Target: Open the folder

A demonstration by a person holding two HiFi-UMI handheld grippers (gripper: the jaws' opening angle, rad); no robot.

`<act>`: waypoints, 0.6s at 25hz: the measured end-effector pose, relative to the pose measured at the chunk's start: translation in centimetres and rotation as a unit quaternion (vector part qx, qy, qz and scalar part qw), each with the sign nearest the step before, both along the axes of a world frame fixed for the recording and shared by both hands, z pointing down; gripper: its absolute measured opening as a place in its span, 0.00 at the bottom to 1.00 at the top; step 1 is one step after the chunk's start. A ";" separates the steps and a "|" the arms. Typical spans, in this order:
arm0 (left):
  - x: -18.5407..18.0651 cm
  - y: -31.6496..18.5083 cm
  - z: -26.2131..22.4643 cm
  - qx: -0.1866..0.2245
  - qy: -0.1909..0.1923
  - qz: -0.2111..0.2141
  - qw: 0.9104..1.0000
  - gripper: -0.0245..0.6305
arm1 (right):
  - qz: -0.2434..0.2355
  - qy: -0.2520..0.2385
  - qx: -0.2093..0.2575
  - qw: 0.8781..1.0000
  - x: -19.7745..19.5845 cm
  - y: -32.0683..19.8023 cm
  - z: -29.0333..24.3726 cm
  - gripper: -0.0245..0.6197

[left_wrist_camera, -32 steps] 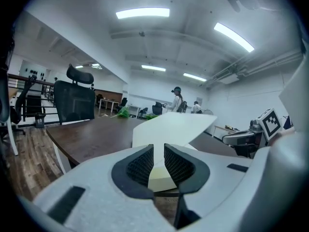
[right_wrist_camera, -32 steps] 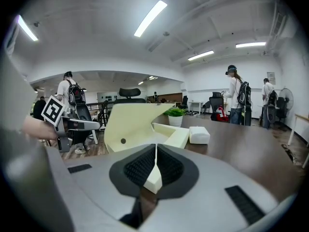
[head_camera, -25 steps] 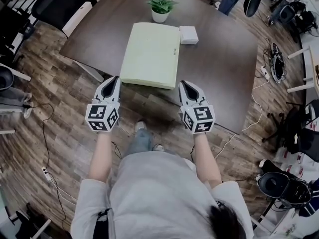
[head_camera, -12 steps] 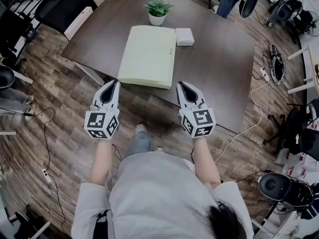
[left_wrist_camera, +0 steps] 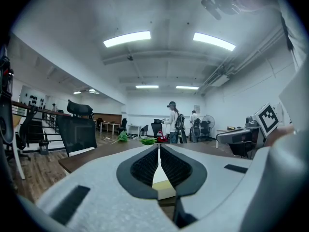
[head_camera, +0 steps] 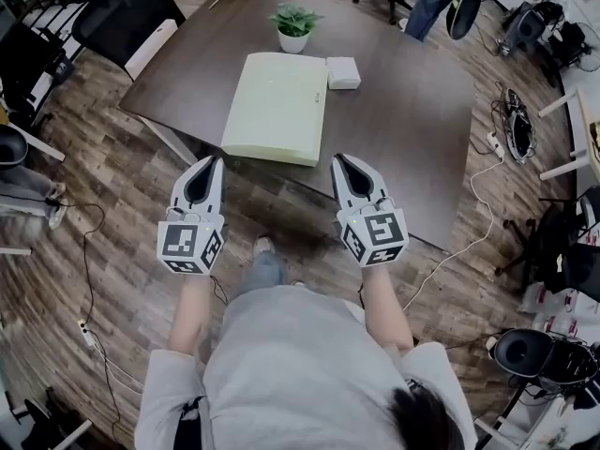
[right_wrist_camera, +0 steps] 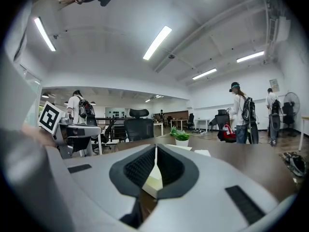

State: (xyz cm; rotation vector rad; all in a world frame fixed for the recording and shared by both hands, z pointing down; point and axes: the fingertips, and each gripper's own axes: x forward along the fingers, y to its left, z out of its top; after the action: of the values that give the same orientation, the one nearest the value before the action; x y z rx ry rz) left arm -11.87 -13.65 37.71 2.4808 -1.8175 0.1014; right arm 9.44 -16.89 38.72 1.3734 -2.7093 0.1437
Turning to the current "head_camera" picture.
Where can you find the white power strip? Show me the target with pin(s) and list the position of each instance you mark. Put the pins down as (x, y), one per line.
(497, 144)
(87, 332)

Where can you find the black round bin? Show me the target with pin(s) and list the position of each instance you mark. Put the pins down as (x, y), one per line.
(11, 148)

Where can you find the potted green plant white pot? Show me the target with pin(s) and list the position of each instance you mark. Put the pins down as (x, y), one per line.
(294, 28)

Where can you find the person's grey shirt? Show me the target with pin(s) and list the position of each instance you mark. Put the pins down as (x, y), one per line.
(300, 373)

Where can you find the black office chair with papers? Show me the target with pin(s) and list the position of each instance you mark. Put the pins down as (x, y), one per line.
(562, 242)

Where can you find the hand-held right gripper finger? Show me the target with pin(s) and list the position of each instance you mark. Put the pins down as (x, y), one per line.
(338, 185)
(370, 176)

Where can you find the black mesh office chair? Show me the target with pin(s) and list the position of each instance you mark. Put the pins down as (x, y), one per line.
(122, 12)

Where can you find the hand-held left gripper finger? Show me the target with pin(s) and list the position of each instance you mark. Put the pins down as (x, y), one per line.
(218, 185)
(184, 183)

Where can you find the standing floor fan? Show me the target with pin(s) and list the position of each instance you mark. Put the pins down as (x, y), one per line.
(586, 47)

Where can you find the black bag on floor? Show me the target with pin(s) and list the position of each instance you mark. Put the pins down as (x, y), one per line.
(519, 129)

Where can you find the white table leg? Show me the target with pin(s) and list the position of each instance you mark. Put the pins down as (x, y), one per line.
(171, 141)

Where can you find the person's right forearm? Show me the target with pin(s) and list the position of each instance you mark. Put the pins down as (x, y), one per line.
(386, 307)

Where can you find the person's jeans leg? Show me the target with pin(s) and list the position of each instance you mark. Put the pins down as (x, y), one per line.
(262, 272)

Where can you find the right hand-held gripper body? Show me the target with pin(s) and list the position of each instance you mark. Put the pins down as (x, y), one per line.
(375, 235)

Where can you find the person's left forearm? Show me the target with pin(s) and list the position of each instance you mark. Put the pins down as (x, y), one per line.
(192, 312)

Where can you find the person's light shoe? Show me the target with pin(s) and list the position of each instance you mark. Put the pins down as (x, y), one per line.
(263, 245)

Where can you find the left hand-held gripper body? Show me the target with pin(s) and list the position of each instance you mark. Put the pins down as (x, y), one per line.
(187, 239)

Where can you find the small white box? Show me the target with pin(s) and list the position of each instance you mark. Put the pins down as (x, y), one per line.
(343, 73)

